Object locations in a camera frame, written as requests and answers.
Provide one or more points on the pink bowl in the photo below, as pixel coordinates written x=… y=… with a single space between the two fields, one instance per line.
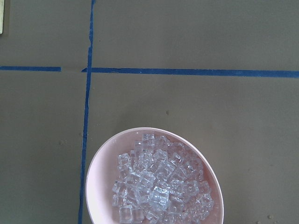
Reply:
x=103 y=172

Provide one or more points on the bamboo cutting board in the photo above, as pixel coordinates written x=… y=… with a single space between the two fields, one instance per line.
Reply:
x=4 y=17

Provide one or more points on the clear ice cube pile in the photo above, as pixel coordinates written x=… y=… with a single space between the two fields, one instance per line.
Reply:
x=161 y=182

